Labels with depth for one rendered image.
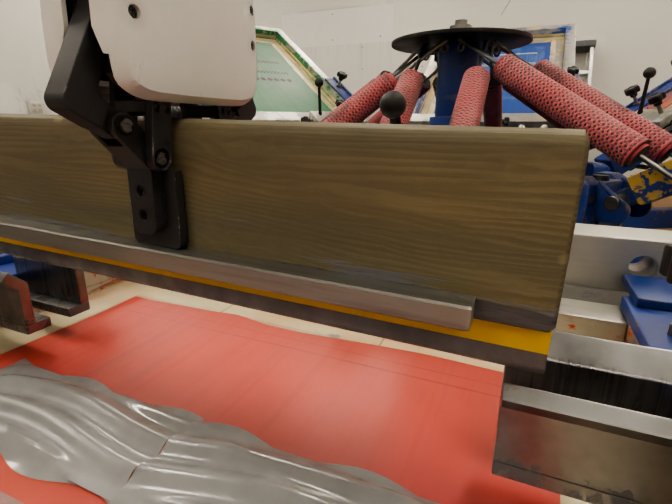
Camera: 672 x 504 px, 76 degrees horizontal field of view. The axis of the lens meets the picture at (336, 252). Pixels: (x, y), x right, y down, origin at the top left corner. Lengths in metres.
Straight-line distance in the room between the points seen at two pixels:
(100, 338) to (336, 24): 4.54
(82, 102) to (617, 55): 4.31
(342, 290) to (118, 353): 0.26
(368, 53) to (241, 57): 4.41
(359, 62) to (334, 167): 4.50
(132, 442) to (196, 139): 0.18
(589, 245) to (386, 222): 0.29
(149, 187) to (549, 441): 0.22
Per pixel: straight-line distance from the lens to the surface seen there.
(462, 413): 0.31
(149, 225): 0.23
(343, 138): 0.18
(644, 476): 0.23
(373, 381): 0.33
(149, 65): 0.21
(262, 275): 0.20
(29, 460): 0.31
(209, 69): 0.24
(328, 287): 0.18
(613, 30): 4.43
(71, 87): 0.21
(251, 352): 0.37
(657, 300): 0.41
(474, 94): 0.83
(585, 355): 0.26
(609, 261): 0.45
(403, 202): 0.18
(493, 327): 0.20
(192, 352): 0.38
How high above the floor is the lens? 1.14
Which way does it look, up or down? 17 degrees down
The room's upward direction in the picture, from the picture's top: straight up
